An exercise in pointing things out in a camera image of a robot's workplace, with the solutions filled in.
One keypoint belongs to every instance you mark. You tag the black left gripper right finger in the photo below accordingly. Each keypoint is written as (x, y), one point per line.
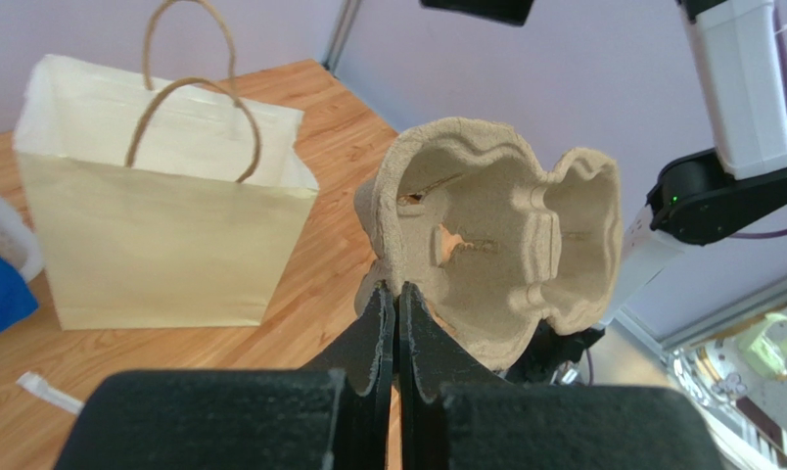
(456, 414)

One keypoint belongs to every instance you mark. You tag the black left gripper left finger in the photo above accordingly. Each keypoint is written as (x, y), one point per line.
(331, 413)

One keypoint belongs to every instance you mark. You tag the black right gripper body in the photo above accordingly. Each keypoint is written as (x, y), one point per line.
(548, 350)

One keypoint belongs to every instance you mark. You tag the pulp cardboard cup carrier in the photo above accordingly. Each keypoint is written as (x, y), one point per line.
(497, 244)

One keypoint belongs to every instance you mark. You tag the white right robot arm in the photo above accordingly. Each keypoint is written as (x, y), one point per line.
(708, 196)

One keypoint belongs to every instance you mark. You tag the kraft paper takeout bag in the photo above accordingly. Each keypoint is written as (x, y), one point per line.
(157, 203)

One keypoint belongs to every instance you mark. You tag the white wrapped straw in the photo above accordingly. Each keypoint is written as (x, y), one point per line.
(38, 386)

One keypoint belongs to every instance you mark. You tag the white plastic basket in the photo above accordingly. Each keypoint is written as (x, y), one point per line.
(18, 244)

